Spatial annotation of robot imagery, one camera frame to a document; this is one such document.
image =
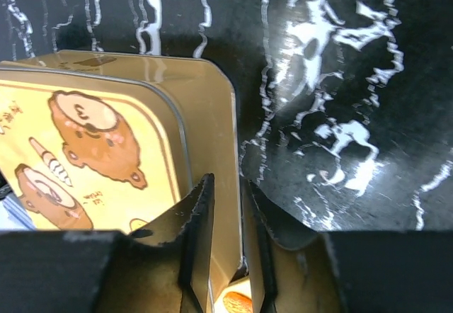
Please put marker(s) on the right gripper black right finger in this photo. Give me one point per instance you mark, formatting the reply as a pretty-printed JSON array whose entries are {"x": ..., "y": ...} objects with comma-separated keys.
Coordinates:
[{"x": 293, "y": 268}]

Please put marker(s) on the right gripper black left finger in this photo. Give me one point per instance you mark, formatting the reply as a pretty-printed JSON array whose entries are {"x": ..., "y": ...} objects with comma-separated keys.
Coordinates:
[{"x": 162, "y": 267}]

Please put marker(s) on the yellow cookie tray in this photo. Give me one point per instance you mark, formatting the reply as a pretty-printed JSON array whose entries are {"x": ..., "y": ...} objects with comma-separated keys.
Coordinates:
[{"x": 236, "y": 298}]

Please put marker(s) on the brown compartment cookie box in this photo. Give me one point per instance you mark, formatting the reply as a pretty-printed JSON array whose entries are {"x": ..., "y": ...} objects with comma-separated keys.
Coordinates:
[{"x": 205, "y": 100}]

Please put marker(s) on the silver tin lid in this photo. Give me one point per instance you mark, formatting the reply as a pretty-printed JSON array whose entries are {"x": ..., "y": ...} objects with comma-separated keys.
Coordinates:
[{"x": 82, "y": 151}]

